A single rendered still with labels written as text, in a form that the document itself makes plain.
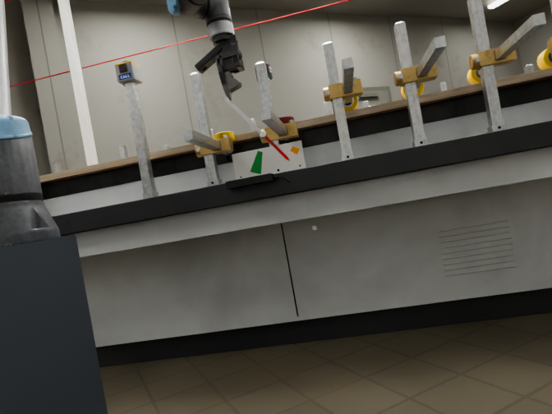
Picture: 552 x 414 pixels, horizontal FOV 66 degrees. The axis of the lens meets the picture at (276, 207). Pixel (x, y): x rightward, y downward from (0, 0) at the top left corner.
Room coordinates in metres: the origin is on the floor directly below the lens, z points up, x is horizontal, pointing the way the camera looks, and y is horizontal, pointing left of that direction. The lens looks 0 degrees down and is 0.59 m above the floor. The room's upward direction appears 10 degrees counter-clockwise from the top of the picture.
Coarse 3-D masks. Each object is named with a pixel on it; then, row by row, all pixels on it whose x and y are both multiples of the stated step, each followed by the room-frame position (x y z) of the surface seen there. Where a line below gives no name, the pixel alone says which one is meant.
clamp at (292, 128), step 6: (288, 126) 1.50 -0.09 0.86; (294, 126) 1.50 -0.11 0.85; (270, 132) 1.51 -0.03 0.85; (288, 132) 1.50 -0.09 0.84; (294, 132) 1.50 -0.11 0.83; (264, 138) 1.52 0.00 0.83; (270, 138) 1.51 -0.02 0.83; (276, 138) 1.51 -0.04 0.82; (282, 138) 1.51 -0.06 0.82; (288, 138) 1.53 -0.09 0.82
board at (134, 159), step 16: (496, 80) 1.54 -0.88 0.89; (512, 80) 1.53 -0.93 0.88; (528, 80) 1.53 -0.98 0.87; (432, 96) 1.58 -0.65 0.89; (448, 96) 1.57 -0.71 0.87; (352, 112) 1.63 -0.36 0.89; (368, 112) 1.62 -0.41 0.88; (384, 112) 1.64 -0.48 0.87; (304, 128) 1.69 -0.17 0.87; (192, 144) 1.74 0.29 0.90; (128, 160) 1.79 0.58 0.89; (48, 176) 1.85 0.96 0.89; (64, 176) 1.84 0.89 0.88
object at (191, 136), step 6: (186, 132) 1.27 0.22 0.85; (192, 132) 1.27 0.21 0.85; (198, 132) 1.32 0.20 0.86; (186, 138) 1.27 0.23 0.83; (192, 138) 1.26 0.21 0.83; (198, 138) 1.31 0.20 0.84; (204, 138) 1.37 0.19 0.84; (210, 138) 1.44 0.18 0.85; (198, 144) 1.36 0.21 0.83; (204, 144) 1.38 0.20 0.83; (210, 144) 1.43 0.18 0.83; (216, 144) 1.50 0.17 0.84
